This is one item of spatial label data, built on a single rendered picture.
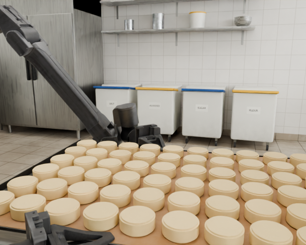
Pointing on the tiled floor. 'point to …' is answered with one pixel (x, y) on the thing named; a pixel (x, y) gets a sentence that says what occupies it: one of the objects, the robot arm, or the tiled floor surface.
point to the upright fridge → (70, 62)
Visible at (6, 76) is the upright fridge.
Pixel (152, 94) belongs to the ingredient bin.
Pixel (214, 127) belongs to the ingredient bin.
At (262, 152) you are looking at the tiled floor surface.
